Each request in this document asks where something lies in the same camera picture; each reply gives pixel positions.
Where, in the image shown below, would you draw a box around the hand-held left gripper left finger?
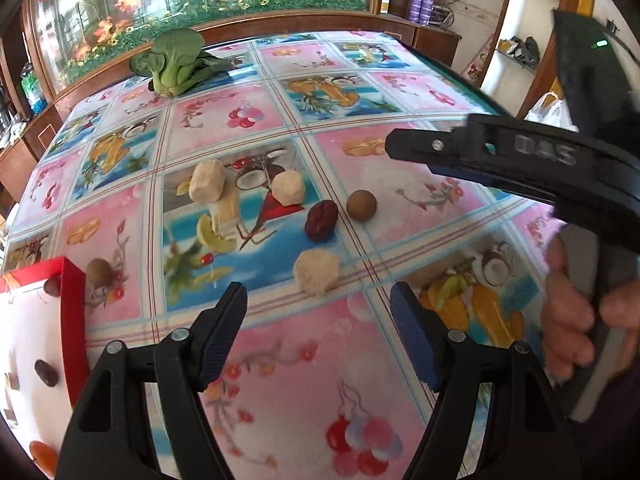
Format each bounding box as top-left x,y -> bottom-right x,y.
54,281 -> 249,480

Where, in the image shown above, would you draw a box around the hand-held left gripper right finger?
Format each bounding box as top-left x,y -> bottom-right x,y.
390,281 -> 583,480

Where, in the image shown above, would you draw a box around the black cable bundle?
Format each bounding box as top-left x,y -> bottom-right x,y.
432,0 -> 458,28

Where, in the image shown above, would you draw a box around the green bok choy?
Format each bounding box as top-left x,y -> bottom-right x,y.
129,27 -> 233,98

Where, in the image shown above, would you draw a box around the brown longan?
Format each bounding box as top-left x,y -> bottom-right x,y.
85,258 -> 115,290
346,189 -> 377,222

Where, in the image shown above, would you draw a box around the person's right hand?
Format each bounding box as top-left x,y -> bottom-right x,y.
541,235 -> 640,386

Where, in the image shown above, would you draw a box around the orange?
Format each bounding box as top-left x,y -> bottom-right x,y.
29,440 -> 60,476

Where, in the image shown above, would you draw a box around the black shoes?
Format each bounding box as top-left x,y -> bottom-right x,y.
510,35 -> 542,63

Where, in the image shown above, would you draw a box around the white plastic bag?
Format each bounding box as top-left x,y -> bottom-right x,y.
525,92 -> 576,133

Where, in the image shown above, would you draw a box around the person's right forearm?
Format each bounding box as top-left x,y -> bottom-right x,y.
582,360 -> 640,480

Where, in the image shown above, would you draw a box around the white wall shelf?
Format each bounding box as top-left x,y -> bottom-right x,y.
495,47 -> 538,78

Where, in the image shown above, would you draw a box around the red cardboard box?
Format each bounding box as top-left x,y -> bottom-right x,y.
0,256 -> 92,480

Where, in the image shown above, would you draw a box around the fruit-print plastic tablecloth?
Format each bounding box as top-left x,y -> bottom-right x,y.
0,30 -> 566,480

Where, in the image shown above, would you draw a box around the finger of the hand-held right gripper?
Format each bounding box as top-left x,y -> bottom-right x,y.
386,127 -> 504,189

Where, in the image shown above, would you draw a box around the blue water bottle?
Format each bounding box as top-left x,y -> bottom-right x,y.
20,62 -> 48,113

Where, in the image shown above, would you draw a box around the low wooden cabinet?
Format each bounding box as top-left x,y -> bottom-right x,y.
370,10 -> 463,68

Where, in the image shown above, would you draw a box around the green-edged table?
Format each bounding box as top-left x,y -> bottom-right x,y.
390,35 -> 516,121

